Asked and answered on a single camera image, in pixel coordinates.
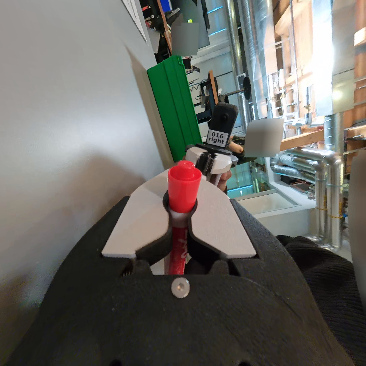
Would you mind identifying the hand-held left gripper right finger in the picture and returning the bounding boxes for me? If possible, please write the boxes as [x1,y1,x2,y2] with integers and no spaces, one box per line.
[189,178,257,262]

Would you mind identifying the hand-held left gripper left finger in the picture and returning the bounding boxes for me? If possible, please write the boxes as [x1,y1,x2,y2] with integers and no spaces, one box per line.
[101,174,173,266]

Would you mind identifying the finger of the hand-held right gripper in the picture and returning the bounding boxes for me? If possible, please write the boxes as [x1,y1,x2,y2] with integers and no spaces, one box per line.
[185,145,205,167]
[209,155,234,175]

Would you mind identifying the red dry erase marker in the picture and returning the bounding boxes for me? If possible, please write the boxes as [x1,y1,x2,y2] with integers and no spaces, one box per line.
[163,160,201,275]

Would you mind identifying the green plastic bin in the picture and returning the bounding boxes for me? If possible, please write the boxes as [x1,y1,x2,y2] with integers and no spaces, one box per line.
[147,55,203,169]

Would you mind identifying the large silver ventilation duct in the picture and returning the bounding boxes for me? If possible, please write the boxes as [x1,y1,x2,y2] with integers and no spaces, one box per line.
[226,0,276,123]

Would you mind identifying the silver duct pipes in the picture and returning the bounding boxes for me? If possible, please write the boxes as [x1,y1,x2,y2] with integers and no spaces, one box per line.
[270,114,348,252]

